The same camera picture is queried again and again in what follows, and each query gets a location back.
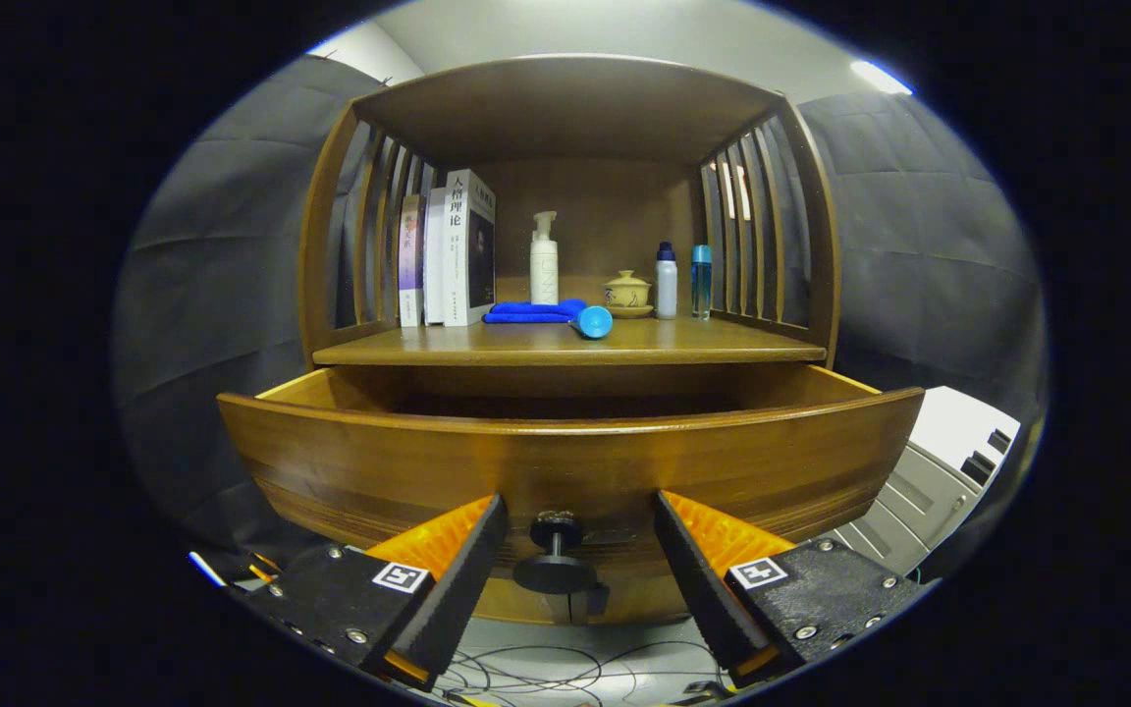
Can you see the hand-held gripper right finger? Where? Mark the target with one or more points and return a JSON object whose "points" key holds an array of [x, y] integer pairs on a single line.
{"points": [[698, 579]]}

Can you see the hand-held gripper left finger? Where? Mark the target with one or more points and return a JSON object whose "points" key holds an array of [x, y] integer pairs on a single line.
{"points": [[457, 579]]}

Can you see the wooden drawer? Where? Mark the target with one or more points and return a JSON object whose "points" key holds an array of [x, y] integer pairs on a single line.
{"points": [[379, 462]]}

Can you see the blue white cosmetic tube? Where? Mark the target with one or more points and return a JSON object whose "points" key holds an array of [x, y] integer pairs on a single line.
{"points": [[593, 322]]}

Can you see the wooden countertop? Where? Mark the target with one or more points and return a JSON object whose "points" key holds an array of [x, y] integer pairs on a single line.
{"points": [[487, 344]]}

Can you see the wooden cabinet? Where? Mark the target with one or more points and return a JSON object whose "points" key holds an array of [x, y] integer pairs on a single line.
{"points": [[575, 108]]}

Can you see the orange black tool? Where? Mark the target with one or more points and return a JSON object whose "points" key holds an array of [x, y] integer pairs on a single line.
{"points": [[264, 570]]}

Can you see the white grey appliance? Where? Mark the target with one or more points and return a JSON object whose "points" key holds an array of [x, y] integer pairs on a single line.
{"points": [[929, 481]]}

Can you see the small white object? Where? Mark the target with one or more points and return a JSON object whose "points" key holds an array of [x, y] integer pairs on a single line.
{"points": [[205, 568]]}

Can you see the blue folded cloth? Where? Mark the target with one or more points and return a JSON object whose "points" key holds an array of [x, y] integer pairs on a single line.
{"points": [[526, 312]]}

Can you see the clear blue bottle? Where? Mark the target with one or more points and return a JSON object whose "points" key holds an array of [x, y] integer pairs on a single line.
{"points": [[701, 285]]}

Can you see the beige lidded tea cup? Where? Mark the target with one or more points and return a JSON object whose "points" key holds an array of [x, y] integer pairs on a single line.
{"points": [[627, 293]]}

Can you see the white bottle with blue cap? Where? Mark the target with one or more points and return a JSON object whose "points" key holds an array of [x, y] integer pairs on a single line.
{"points": [[667, 285]]}

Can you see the purple book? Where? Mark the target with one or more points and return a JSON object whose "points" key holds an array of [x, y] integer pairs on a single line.
{"points": [[410, 265]]}

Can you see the white pump bottle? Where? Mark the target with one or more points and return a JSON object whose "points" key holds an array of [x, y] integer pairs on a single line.
{"points": [[544, 270]]}

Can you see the white book with portrait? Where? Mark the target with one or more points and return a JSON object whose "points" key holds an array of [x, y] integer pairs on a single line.
{"points": [[467, 250]]}

